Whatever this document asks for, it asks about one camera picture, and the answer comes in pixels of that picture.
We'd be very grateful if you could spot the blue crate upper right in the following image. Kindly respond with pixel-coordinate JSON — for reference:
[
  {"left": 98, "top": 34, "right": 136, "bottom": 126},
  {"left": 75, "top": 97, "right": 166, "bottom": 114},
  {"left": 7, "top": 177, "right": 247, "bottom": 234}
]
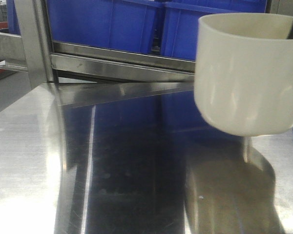
[{"left": 160, "top": 0, "right": 267, "bottom": 60}]

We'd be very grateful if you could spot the stainless steel shelf frame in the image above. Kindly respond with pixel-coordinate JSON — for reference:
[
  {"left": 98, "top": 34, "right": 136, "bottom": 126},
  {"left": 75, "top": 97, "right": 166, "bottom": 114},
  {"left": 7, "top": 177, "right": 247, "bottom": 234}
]
[{"left": 0, "top": 0, "right": 293, "bottom": 234}]

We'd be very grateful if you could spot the blue crate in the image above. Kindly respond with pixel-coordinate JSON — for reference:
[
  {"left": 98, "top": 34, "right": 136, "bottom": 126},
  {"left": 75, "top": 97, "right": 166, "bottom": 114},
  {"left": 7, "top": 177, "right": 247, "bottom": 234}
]
[
  {"left": 160, "top": 0, "right": 267, "bottom": 60},
  {"left": 6, "top": 0, "right": 165, "bottom": 55}
]

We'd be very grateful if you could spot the white round plastic bin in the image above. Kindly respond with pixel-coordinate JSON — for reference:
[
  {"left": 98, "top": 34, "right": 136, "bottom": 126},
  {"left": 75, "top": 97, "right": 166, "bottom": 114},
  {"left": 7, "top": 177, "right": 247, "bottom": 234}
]
[{"left": 194, "top": 13, "right": 293, "bottom": 137}]

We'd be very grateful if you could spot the blue crate upper left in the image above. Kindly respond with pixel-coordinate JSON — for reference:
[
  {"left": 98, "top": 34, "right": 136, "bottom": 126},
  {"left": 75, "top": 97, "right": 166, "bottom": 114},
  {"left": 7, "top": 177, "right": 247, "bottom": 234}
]
[{"left": 6, "top": 0, "right": 165, "bottom": 55}]

